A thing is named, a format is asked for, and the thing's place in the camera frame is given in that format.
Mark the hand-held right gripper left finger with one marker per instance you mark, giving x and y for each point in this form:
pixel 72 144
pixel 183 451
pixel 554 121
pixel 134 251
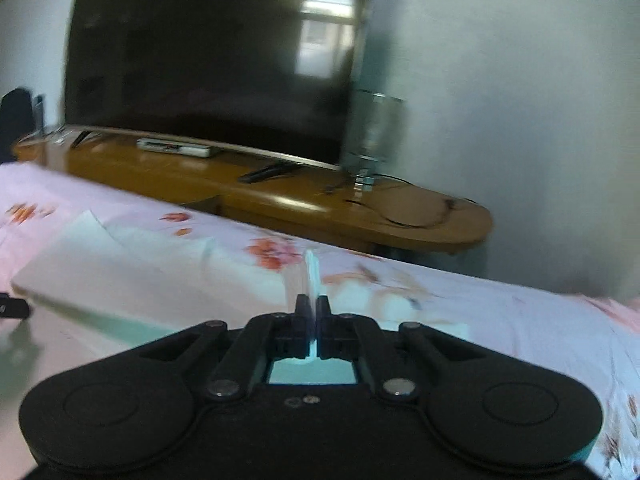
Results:
pixel 303 320

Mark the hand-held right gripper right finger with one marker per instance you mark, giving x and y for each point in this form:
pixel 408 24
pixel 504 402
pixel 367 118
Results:
pixel 323 320

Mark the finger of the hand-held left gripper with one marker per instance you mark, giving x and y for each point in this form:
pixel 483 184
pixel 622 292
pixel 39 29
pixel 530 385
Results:
pixel 12 306

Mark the white small garment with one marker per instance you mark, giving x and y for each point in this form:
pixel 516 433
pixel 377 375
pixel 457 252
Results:
pixel 150 270

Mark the wooden television stand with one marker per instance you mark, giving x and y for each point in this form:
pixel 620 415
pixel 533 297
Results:
pixel 250 195

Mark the black remote control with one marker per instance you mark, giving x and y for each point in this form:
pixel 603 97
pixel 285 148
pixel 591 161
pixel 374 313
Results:
pixel 265 172

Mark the dark object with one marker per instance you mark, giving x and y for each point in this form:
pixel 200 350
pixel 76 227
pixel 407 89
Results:
pixel 14 120

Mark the clear glass vase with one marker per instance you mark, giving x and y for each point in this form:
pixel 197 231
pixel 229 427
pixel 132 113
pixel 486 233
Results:
pixel 372 130

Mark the pink floral bed sheet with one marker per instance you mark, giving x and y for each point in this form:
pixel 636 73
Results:
pixel 525 320

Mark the white set-top box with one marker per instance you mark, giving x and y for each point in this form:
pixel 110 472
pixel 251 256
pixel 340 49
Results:
pixel 172 147

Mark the black flat-screen television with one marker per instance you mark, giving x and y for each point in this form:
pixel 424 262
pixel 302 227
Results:
pixel 210 55

